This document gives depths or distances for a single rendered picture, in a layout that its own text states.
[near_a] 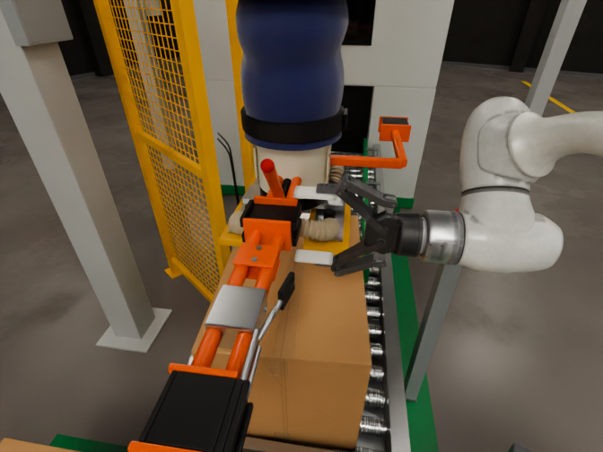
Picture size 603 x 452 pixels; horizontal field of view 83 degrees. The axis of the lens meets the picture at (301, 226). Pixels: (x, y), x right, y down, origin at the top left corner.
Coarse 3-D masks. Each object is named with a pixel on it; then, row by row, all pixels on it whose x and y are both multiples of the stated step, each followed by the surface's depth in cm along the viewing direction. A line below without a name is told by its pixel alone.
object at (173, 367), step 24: (168, 384) 34; (192, 384) 34; (216, 384) 34; (168, 408) 32; (192, 408) 32; (216, 408) 32; (144, 432) 30; (168, 432) 30; (192, 432) 30; (216, 432) 30
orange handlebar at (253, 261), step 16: (400, 144) 90; (336, 160) 84; (352, 160) 83; (368, 160) 83; (384, 160) 82; (400, 160) 82; (288, 192) 69; (256, 240) 56; (272, 240) 56; (240, 256) 52; (256, 256) 52; (272, 256) 52; (240, 272) 50; (256, 272) 53; (272, 272) 50; (208, 336) 40; (240, 336) 40; (208, 352) 39; (240, 352) 38; (240, 368) 37
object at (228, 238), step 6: (252, 180) 100; (258, 180) 94; (240, 204) 88; (246, 204) 83; (240, 210) 85; (228, 228) 80; (222, 234) 78; (228, 234) 78; (234, 234) 78; (222, 240) 77; (228, 240) 76; (234, 240) 76; (240, 240) 76; (234, 246) 77
